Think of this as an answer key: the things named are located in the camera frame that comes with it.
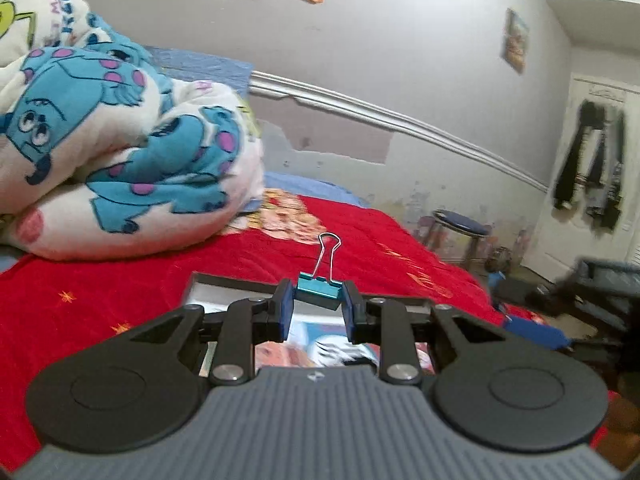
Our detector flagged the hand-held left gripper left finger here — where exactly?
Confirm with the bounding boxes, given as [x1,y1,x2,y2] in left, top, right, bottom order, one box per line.
[127,279,294,387]

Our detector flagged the black shallow cardboard box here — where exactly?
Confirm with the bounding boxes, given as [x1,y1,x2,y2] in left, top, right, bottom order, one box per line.
[182,271,437,377]

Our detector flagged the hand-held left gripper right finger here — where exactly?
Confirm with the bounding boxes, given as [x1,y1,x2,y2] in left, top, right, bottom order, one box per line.
[341,280,508,387]

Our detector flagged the teal binder clip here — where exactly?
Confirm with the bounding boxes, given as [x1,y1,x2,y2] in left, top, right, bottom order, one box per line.
[297,233,346,311]

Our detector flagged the white monster print quilt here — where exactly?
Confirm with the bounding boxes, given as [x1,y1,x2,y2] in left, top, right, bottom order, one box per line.
[0,0,266,262]

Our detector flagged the round dark stool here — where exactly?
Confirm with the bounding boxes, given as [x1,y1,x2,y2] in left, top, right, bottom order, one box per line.
[429,209,493,269]

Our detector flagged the hanging dark clothes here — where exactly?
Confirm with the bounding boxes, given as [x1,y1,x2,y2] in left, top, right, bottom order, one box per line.
[552,100,628,232]

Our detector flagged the white wall moulding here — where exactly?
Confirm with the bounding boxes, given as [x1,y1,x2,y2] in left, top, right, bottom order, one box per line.
[250,71,549,194]

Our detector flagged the red printed blanket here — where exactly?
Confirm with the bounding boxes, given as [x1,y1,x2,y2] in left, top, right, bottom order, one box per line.
[0,195,506,456]

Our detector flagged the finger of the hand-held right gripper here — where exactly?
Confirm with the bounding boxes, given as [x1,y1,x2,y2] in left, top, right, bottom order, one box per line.
[505,310,573,353]

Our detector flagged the white door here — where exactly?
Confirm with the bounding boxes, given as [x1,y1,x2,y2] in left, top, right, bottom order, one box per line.
[525,72,640,281]

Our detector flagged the small colourful wall poster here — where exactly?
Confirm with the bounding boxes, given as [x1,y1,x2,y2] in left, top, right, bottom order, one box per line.
[501,8,531,75]

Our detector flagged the printed booklet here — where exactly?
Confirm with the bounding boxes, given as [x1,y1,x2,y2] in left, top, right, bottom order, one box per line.
[200,310,436,376]

